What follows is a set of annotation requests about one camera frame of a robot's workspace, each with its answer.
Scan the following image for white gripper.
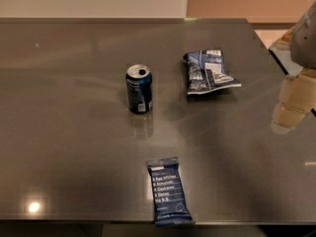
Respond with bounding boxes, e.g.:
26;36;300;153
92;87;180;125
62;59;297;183
271;1;316;134

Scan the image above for blue chip bag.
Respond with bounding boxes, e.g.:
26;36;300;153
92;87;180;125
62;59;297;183
184;49;242;95

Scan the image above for blue rxbar blueberry wrapper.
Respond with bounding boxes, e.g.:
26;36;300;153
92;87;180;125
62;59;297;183
146;157;193;227

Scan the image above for blue soda can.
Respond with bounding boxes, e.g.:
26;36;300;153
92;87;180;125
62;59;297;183
125;64;152;115

